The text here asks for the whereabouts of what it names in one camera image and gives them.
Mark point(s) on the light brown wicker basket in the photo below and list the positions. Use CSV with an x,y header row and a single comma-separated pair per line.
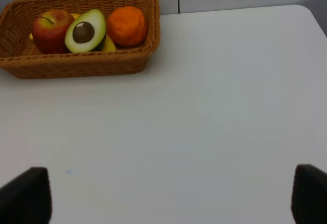
x,y
21,58

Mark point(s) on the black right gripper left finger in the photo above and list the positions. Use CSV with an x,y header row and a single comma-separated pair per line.
x,y
27,198

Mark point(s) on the yellow banana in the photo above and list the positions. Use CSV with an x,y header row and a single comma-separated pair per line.
x,y
108,45

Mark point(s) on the red apple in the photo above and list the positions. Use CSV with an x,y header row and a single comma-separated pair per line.
x,y
49,30

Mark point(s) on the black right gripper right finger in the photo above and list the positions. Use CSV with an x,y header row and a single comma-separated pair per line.
x,y
308,202

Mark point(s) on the halved avocado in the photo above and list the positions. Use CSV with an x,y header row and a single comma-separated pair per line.
x,y
87,33

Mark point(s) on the orange tangerine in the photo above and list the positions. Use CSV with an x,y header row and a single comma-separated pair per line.
x,y
127,26

